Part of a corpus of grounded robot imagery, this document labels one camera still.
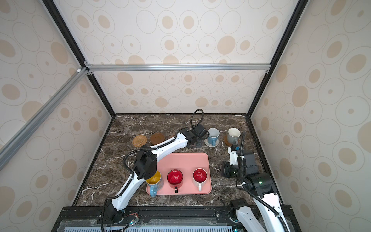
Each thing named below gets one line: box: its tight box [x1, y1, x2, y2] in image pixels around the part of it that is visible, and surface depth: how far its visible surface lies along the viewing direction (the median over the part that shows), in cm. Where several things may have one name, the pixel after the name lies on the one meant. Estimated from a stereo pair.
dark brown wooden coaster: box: [150, 132, 166, 145], surface depth 106 cm
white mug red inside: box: [192, 167, 208, 192], surface depth 83 cm
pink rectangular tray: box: [156, 152, 213, 195], surface depth 86 cm
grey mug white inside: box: [227, 127, 242, 145], surface depth 99 cm
